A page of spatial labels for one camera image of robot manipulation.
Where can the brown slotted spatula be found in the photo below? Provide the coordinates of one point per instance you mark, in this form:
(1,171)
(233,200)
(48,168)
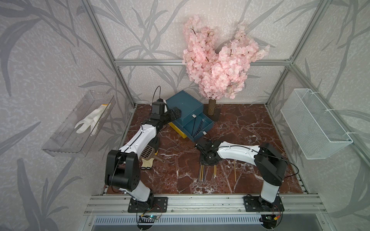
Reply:
(149,153)

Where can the pink blossom artificial tree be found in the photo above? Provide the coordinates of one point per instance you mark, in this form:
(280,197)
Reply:
(223,73)

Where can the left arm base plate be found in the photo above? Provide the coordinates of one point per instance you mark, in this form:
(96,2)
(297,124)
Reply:
(154,204)

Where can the clear acrylic wall tray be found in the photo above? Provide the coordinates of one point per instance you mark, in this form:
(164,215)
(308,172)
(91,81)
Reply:
(65,142)

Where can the right circuit board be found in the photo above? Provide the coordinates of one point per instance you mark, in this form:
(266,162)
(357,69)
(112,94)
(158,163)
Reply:
(270,218)

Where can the teal yellow drawer box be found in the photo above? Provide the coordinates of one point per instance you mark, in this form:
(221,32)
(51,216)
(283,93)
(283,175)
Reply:
(188,105)

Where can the dark grey pencil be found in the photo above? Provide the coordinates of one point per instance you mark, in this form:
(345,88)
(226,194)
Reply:
(195,117)

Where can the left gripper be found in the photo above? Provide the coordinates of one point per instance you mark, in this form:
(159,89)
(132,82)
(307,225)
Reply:
(170,113)

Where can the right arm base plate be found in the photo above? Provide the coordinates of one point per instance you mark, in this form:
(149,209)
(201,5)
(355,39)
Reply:
(257,204)

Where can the left circuit board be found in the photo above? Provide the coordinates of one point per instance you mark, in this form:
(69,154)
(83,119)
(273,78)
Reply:
(148,218)

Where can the teal drawer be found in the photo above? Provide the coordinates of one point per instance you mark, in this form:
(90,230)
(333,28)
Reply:
(203,125)

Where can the aluminium front rail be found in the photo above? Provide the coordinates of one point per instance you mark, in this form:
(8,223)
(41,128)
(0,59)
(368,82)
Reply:
(201,204)

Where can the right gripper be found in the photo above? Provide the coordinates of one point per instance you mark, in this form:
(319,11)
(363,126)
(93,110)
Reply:
(200,159)

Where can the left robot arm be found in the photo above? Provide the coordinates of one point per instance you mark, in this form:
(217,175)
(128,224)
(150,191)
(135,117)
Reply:
(122,167)

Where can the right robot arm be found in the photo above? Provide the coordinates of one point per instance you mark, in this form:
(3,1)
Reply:
(269,161)

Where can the white wire mesh basket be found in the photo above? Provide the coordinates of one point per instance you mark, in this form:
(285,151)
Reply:
(316,130)

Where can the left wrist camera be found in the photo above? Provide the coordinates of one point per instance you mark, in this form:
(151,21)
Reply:
(159,107)

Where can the white glove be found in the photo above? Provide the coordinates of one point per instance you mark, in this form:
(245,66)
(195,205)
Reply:
(91,121)

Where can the circuit board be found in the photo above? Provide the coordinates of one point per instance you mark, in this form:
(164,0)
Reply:
(270,218)
(148,218)

